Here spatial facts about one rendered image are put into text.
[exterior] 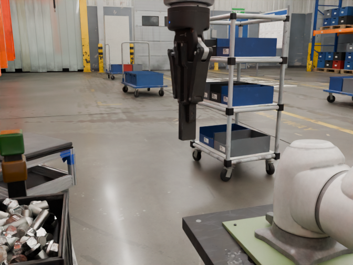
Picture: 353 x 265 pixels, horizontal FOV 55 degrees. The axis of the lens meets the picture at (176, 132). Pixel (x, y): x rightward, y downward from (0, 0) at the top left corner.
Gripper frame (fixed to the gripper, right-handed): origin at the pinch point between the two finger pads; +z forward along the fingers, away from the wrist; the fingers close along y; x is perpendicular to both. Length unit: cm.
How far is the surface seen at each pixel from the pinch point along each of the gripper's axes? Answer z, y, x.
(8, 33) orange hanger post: -79, 979, 6
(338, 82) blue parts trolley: 20, 291, -418
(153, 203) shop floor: 64, 102, -36
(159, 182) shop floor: 63, 127, -51
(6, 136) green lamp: 1.8, 8.9, 30.7
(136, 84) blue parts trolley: 30, 496, -173
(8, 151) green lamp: 4.4, 9.0, 30.7
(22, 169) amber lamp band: 8.0, 8.9, 28.7
